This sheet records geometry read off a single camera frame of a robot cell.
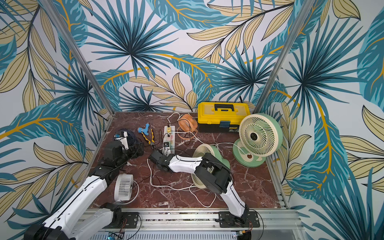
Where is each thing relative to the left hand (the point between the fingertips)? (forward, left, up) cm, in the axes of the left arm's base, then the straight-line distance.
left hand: (137, 146), depth 81 cm
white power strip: (+11, -15, -10) cm, 21 cm away
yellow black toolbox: (+23, -48, 0) cm, 54 cm away
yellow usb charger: (+19, -14, -9) cm, 26 cm away
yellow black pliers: (+12, -3, -15) cm, 19 cm away
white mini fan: (-19, +4, -7) cm, 21 cm away
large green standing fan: (+2, -65, +9) cm, 65 cm away
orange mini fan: (+21, -27, -4) cm, 34 cm away
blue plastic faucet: (+22, +4, -15) cm, 27 cm away
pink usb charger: (+12, -15, -9) cm, 21 cm away
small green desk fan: (-5, -40, +5) cm, 40 cm away
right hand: (0, -14, -15) cm, 21 cm away
